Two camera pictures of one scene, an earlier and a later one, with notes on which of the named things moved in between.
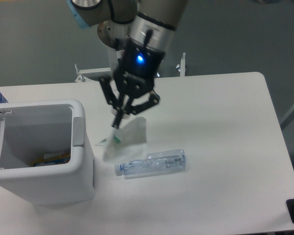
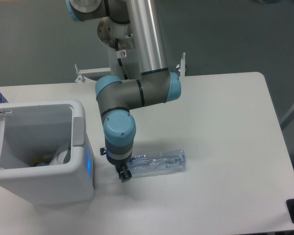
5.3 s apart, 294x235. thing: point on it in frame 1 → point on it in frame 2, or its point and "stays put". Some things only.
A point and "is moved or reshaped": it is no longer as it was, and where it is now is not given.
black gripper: (136, 66) → (126, 175)
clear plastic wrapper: (126, 142) is moved or reshaped
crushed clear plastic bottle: (156, 162) stays put
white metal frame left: (81, 78) stays put
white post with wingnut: (181, 67) stays put
